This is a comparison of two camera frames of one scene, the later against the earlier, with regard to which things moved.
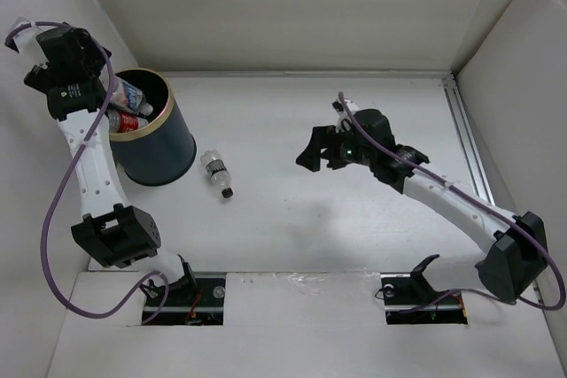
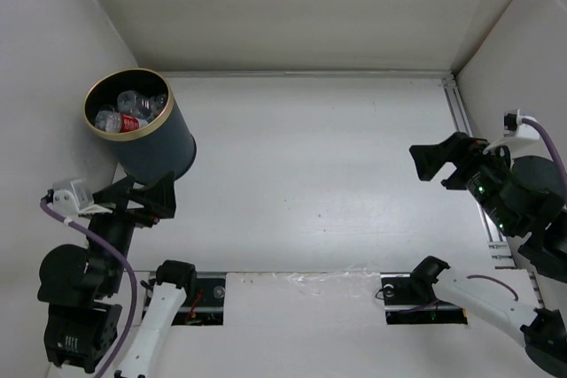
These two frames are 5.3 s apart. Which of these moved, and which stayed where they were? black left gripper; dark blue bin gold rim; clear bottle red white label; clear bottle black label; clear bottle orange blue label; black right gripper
Moved: clear bottle orange blue label; clear bottle black label; black right gripper; black left gripper
Stayed: clear bottle red white label; dark blue bin gold rim
